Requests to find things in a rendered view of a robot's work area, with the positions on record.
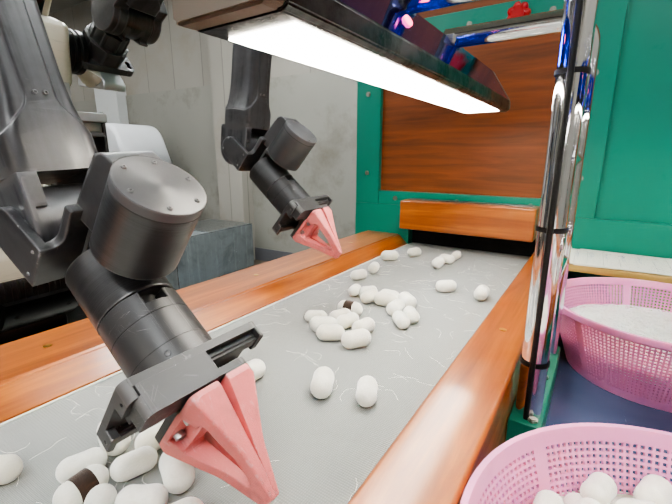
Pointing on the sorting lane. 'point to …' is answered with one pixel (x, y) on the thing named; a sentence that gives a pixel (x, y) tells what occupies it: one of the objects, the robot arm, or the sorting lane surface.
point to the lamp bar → (356, 36)
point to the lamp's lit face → (354, 65)
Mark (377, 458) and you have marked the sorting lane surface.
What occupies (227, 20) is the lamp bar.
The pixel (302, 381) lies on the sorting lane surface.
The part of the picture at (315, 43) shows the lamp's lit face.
